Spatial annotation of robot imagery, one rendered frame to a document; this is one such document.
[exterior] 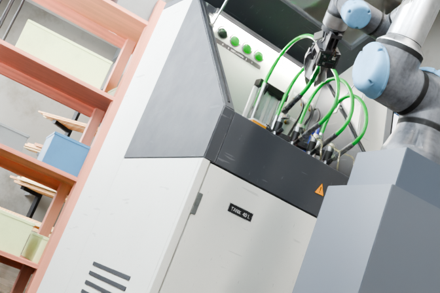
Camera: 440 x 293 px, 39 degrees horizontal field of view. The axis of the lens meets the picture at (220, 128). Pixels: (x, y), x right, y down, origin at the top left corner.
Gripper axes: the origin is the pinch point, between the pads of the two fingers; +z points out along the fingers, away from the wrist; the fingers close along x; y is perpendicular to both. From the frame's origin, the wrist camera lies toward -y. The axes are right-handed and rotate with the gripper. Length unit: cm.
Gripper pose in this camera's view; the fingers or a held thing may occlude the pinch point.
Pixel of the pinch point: (311, 80)
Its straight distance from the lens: 205.0
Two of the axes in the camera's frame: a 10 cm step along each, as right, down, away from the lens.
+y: 0.5, 5.3, -8.5
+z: -2.5, 8.3, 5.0
